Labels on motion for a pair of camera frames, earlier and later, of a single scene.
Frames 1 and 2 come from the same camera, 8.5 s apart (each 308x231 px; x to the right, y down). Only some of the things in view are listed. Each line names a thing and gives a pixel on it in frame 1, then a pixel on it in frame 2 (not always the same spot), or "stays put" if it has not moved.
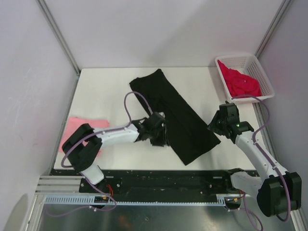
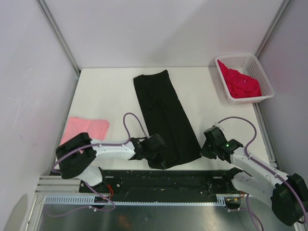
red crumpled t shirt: [237, 84] stays put
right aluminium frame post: [273, 25] stays put
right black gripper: [212, 126] to [205, 153]
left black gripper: [162, 140] to [159, 163]
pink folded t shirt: [73, 123] stays put
